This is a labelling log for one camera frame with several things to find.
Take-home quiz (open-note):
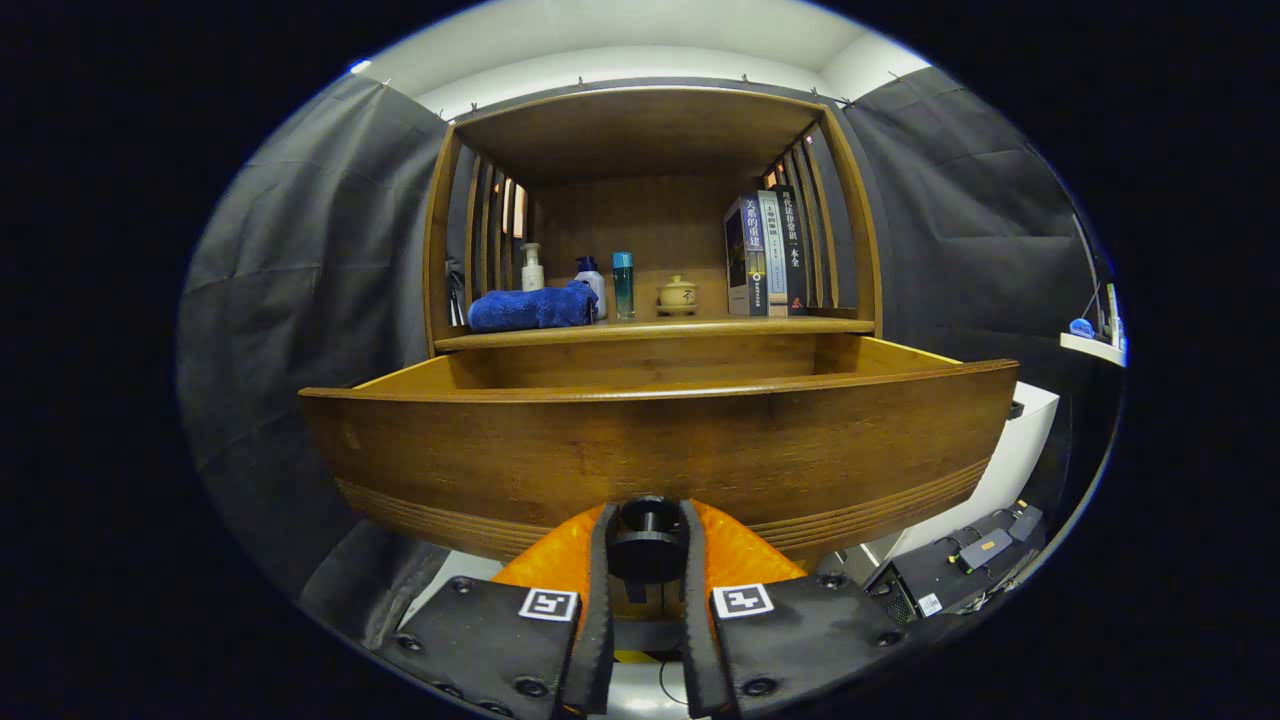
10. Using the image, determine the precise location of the wooden cabinet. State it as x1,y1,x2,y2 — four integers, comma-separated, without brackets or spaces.
422,85,885,356

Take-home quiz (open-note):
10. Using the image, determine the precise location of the white bottle with blue cap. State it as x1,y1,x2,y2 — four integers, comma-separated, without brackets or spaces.
574,256,608,323

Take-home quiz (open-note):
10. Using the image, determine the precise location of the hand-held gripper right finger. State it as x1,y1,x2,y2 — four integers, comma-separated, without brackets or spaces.
678,499,909,720

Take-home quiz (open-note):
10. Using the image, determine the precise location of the yellow lidded teacup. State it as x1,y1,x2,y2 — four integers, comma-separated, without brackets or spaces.
657,274,700,317

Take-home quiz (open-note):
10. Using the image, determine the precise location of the book with blue spine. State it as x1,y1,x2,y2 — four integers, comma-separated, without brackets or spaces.
724,194,769,317

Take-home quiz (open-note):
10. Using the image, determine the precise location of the wooden drawer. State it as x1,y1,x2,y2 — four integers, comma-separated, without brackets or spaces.
298,333,1021,586

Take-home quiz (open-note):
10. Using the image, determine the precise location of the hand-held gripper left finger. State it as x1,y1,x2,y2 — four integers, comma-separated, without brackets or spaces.
372,503,619,720

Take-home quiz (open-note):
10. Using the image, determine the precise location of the black computer case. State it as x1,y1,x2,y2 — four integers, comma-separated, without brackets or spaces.
865,500,1049,623

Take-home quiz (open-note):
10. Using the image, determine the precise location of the white desk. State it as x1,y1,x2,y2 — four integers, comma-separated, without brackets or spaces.
1060,330,1129,368

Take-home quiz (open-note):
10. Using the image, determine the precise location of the book with black spine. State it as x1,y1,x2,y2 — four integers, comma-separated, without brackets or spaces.
772,184,811,315

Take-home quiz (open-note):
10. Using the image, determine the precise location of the blue towel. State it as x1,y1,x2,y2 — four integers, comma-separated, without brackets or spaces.
467,281,601,333

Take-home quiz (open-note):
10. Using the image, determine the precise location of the wooden countertop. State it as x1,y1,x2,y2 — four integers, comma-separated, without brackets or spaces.
433,312,877,351

